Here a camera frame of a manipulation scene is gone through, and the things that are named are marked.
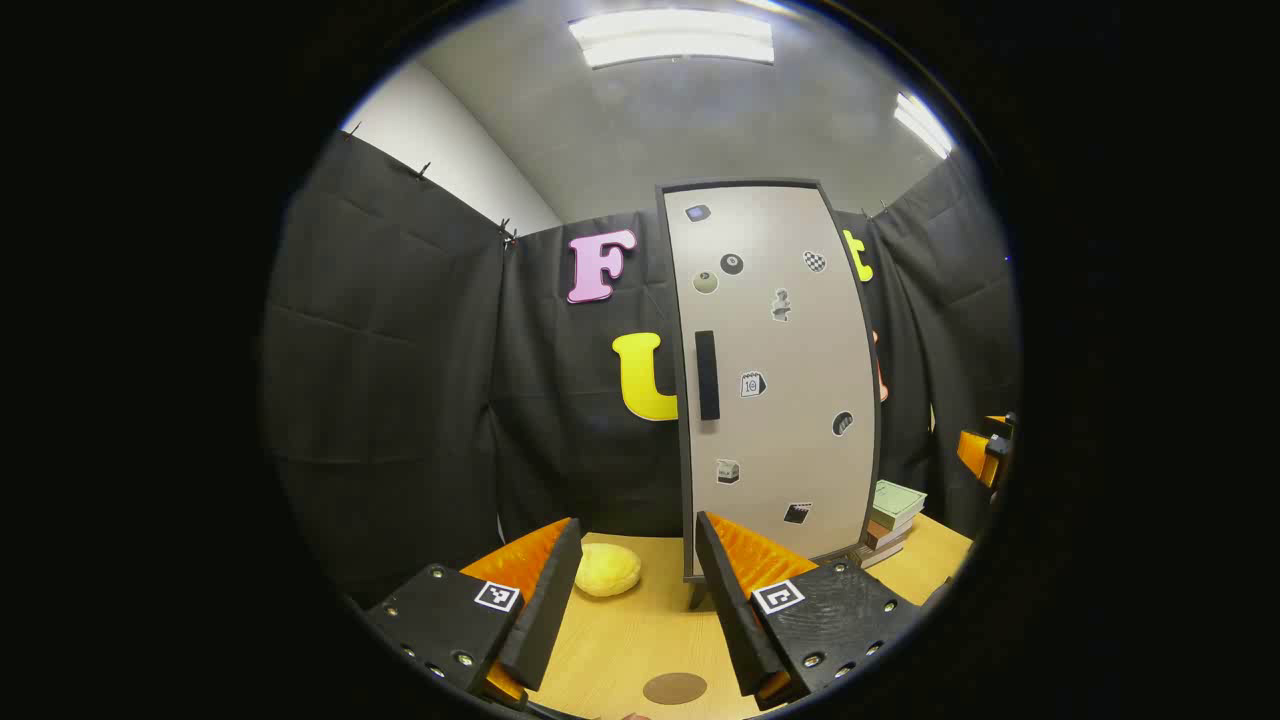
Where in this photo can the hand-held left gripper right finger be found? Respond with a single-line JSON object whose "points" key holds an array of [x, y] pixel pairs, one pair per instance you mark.
{"points": [[735, 620]]}

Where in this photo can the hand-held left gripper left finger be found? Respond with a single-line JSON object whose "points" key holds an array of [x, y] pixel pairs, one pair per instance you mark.
{"points": [[548, 610]]}

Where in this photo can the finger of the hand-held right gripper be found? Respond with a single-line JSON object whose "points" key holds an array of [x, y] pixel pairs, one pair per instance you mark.
{"points": [[972, 452]]}

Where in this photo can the brown round coaster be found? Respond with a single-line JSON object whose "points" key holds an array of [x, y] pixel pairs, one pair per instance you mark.
{"points": [[675, 688]]}

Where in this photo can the beige cabinet door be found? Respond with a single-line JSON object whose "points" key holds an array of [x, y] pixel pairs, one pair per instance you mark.
{"points": [[790, 400]]}

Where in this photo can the yellow round sponge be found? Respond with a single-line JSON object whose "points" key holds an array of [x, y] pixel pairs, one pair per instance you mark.
{"points": [[607, 570]]}

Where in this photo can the green book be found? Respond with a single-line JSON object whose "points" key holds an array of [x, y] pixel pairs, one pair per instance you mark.
{"points": [[898, 503]]}

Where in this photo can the light brown book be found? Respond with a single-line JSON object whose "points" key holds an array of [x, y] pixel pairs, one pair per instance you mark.
{"points": [[885, 535]]}

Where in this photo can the dark brown book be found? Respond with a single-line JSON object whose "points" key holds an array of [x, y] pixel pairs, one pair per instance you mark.
{"points": [[878, 555]]}

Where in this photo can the black backdrop cloth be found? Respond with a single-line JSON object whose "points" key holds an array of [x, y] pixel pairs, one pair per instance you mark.
{"points": [[400, 400]]}

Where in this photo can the small ceiling light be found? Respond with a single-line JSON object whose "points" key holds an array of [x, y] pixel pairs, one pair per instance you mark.
{"points": [[922, 125]]}

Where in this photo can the large rectangular ceiling light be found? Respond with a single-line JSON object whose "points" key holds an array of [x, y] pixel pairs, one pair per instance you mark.
{"points": [[672, 38]]}

